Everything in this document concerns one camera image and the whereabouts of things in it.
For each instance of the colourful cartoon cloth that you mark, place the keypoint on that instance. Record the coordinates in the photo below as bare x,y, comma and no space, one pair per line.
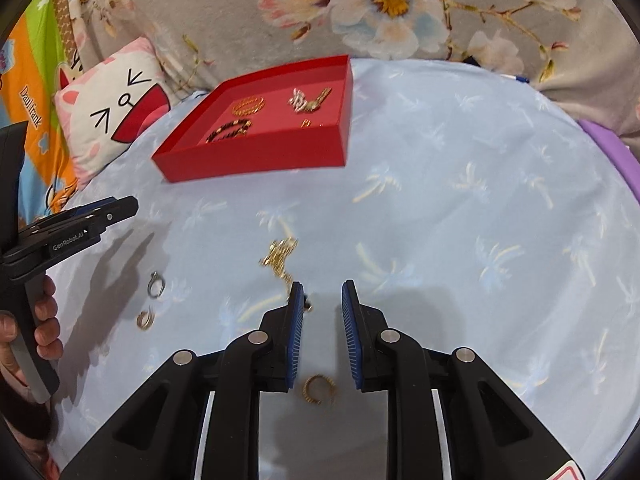
35,85

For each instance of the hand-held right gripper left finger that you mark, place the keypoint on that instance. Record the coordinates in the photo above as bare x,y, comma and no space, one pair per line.
295,330

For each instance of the red cardboard box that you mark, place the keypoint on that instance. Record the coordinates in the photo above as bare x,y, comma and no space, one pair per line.
250,160

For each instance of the gold braided bangle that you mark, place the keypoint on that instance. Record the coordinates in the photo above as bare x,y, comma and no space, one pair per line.
235,108

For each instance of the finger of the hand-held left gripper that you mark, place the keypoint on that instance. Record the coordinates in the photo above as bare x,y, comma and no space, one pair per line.
117,210
90,206

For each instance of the pink white cat pillow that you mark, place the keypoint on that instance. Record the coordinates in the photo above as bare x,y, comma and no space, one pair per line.
100,110

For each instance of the grey floral blanket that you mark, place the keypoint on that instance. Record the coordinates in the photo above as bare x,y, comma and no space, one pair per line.
225,10

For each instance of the gold wristwatch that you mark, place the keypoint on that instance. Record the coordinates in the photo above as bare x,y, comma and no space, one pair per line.
320,97

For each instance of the blue white pen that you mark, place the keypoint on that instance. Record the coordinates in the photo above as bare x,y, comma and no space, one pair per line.
517,78

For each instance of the person's left hand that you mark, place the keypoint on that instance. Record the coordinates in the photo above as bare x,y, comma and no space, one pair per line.
47,330

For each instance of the gold hoop earring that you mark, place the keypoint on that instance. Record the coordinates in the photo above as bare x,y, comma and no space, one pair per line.
306,392
141,321

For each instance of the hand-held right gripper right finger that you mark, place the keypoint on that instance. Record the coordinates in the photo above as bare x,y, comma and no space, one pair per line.
351,330

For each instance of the purple flat case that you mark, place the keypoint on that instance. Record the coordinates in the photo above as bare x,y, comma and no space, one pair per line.
610,145

